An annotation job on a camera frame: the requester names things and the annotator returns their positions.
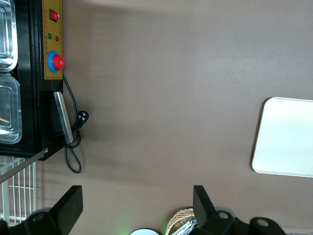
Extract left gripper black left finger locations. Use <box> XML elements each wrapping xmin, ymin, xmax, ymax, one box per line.
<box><xmin>0</xmin><ymin>185</ymin><xmax>84</xmax><ymax>235</ymax></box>

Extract silver metal lever bar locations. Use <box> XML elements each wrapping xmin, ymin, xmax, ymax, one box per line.
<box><xmin>0</xmin><ymin>148</ymin><xmax>49</xmax><ymax>185</ymax></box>

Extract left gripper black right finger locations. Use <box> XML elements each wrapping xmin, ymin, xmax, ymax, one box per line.
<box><xmin>193</xmin><ymin>185</ymin><xmax>288</xmax><ymax>235</ymax></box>

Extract black power cable with plug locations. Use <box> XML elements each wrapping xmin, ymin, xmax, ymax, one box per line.
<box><xmin>62</xmin><ymin>72</ymin><xmax>90</xmax><ymax>174</ymax></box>

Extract steel food tray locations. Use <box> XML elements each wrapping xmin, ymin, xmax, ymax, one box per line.
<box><xmin>0</xmin><ymin>73</ymin><xmax>23</xmax><ymax>144</ymax></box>
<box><xmin>0</xmin><ymin>0</ymin><xmax>19</xmax><ymax>73</ymax></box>

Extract white wire rack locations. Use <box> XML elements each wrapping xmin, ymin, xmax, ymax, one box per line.
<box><xmin>0</xmin><ymin>156</ymin><xmax>37</xmax><ymax>227</ymax></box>

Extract black machine with yellow panel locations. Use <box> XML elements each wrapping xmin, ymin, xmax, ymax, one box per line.
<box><xmin>0</xmin><ymin>0</ymin><xmax>66</xmax><ymax>161</ymax></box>

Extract cream plastic serving tray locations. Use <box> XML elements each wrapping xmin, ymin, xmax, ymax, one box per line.
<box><xmin>251</xmin><ymin>97</ymin><xmax>313</xmax><ymax>178</ymax></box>

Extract aluminium foil tray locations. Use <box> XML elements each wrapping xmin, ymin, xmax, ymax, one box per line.
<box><xmin>175</xmin><ymin>216</ymin><xmax>199</xmax><ymax>235</ymax></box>

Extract light tan wicker basket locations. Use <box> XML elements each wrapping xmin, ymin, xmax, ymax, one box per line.
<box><xmin>165</xmin><ymin>207</ymin><xmax>196</xmax><ymax>235</ymax></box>

